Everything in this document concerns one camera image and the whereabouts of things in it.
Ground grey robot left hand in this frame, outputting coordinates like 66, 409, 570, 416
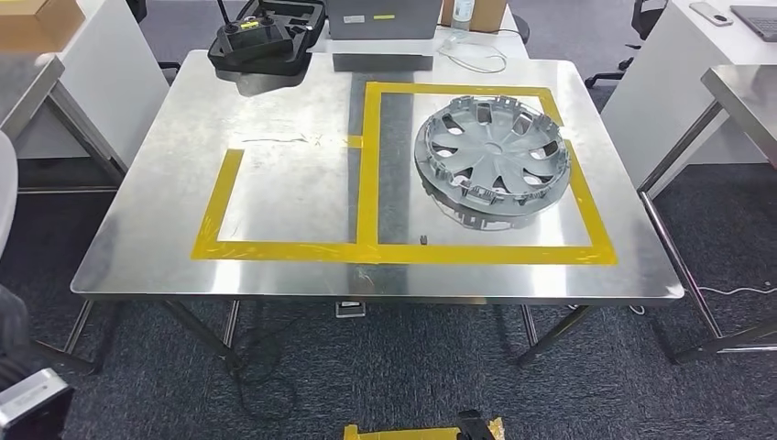
0, 285, 30, 366

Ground white plastic panel part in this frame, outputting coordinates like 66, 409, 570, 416
0, 130, 19, 261

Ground steel workbench table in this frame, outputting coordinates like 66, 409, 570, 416
637, 63, 777, 366
33, 49, 686, 375
0, 54, 130, 195

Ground brown cardboard box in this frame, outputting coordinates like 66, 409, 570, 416
0, 0, 86, 54
440, 0, 509, 33

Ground black office chair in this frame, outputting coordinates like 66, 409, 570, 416
124, 0, 182, 74

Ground yellow table tape squares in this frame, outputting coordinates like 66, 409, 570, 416
191, 82, 619, 267

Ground black remote controller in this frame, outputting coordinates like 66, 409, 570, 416
215, 0, 292, 62

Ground black plastic case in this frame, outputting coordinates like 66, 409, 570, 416
207, 0, 327, 78

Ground grey open laptop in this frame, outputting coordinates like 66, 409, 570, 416
325, 0, 444, 41

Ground silver wheel hubcap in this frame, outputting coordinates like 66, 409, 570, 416
413, 94, 572, 231

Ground clear water bottle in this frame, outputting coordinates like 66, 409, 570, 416
450, 0, 476, 31

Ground black round stool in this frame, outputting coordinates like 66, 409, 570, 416
509, 13, 531, 45

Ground black office chair base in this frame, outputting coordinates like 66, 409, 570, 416
584, 0, 669, 91

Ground grey smartphone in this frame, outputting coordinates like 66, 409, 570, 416
688, 1, 734, 28

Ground dark grey laptop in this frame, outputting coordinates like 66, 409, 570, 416
729, 5, 777, 42

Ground black floor cable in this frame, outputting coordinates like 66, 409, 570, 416
225, 315, 299, 422

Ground white coiled cable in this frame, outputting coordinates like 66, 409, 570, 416
436, 33, 509, 75

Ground white floor cable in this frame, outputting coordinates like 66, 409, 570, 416
628, 281, 777, 317

